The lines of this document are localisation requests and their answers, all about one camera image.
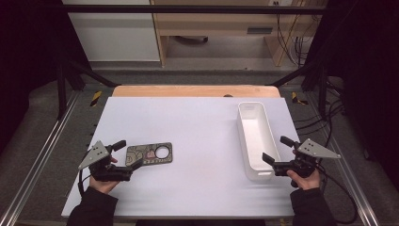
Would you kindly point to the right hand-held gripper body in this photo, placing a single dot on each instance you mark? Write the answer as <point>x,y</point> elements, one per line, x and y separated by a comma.
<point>309,150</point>

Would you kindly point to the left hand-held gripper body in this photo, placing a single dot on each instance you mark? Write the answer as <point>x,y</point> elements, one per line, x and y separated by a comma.
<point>103,172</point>

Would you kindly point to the person's left hand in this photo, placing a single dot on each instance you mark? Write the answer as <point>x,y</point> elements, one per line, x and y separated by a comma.
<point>103,186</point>

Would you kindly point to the person's right hand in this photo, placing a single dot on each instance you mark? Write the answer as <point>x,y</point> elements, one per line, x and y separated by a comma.
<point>306,183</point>

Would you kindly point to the white plastic bin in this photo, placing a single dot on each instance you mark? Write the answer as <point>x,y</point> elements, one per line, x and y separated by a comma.
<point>255,138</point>

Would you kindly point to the white table mat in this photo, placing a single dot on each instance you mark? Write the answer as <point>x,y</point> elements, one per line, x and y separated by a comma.
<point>194,132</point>

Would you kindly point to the wooden table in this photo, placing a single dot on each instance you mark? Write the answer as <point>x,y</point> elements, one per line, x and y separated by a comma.
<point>188,91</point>

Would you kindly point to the black curtain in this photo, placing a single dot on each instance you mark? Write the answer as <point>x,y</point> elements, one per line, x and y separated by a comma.
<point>25,47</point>
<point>370,62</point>

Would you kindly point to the white cabinet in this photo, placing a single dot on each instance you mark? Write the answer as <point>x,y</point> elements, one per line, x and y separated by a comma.
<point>116,37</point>

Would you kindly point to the light wooden desk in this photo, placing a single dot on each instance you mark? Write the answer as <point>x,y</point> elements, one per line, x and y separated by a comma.
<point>216,23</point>

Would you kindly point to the aluminium floor rail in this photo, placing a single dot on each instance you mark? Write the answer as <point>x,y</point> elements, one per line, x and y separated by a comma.
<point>351,175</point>
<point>37,160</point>

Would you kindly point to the black frame stand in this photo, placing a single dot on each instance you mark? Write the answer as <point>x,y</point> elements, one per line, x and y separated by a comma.
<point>322,91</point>
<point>62,91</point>

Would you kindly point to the black frame crossbar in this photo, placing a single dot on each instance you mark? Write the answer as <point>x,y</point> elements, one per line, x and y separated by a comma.
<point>188,8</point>

